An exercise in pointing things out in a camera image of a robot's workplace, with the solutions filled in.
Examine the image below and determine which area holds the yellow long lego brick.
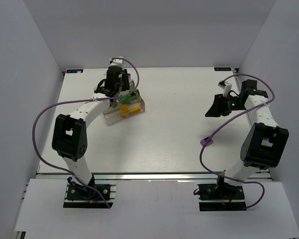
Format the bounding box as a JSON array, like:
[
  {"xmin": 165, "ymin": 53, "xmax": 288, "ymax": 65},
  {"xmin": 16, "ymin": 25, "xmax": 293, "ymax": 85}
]
[{"xmin": 129, "ymin": 106, "xmax": 142, "ymax": 115}]

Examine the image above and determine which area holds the yellow patterned lego brick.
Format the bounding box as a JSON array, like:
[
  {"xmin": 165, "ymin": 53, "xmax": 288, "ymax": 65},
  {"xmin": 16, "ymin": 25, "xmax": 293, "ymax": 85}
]
[{"xmin": 120, "ymin": 105, "xmax": 129, "ymax": 118}]

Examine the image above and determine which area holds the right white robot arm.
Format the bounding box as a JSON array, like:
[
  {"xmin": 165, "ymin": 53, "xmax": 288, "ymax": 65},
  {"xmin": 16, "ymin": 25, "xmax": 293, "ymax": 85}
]
[{"xmin": 205, "ymin": 80, "xmax": 289, "ymax": 187}]

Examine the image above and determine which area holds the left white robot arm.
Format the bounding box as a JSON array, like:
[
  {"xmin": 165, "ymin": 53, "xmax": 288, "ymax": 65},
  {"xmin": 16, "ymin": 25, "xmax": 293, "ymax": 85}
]
[{"xmin": 52, "ymin": 65, "xmax": 130, "ymax": 187}]

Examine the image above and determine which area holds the clear tiered plastic organizer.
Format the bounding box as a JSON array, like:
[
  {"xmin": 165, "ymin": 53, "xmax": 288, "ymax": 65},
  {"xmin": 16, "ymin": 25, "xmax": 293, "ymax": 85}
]
[{"xmin": 103, "ymin": 73, "xmax": 145, "ymax": 125}]

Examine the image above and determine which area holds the blue label sticker right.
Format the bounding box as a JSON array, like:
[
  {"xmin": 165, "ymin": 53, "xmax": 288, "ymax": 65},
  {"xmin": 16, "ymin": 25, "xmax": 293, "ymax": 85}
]
[{"xmin": 214, "ymin": 67, "xmax": 232, "ymax": 71}]

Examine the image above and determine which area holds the blue label sticker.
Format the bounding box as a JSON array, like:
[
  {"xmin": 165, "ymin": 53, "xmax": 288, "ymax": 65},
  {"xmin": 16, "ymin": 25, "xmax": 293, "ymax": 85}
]
[
  {"xmin": 66, "ymin": 69, "xmax": 83, "ymax": 74},
  {"xmin": 214, "ymin": 67, "xmax": 232, "ymax": 71}
]

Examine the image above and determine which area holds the blue label sticker left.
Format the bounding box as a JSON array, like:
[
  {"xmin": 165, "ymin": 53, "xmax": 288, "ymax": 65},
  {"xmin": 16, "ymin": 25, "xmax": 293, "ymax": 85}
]
[{"xmin": 66, "ymin": 69, "xmax": 83, "ymax": 74}]

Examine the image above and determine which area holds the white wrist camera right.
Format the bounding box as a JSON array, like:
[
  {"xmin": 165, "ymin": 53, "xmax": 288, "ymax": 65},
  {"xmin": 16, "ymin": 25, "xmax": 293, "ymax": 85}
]
[{"xmin": 218, "ymin": 81, "xmax": 232, "ymax": 97}]

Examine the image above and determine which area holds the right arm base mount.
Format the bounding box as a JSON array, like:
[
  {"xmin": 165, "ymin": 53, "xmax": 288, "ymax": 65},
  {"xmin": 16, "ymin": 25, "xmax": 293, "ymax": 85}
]
[{"xmin": 193, "ymin": 184, "xmax": 247, "ymax": 212}]

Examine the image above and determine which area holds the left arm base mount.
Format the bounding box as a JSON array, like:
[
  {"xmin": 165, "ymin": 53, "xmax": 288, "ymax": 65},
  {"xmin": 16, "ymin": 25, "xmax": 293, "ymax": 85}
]
[{"xmin": 63, "ymin": 177, "xmax": 116, "ymax": 209}]

